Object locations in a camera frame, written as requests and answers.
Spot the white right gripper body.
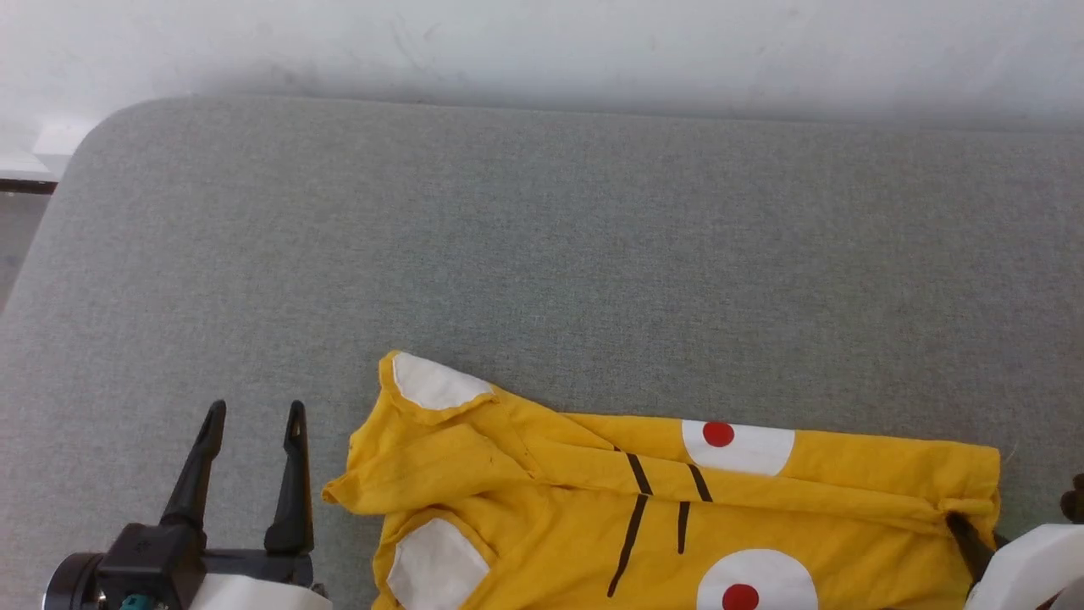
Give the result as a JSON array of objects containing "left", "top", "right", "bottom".
[{"left": 964, "top": 524, "right": 1084, "bottom": 610}]

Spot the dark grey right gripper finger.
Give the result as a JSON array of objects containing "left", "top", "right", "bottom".
[{"left": 943, "top": 512, "right": 998, "bottom": 587}]

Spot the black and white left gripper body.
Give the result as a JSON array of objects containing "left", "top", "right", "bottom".
[{"left": 97, "top": 521, "right": 333, "bottom": 610}]

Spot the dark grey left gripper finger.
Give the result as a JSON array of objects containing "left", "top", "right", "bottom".
[
  {"left": 160, "top": 400, "right": 228, "bottom": 531},
  {"left": 263, "top": 400, "right": 315, "bottom": 557}
]

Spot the yellow garment with white patches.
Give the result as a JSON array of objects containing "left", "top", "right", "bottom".
[{"left": 322, "top": 350, "right": 1003, "bottom": 610}]

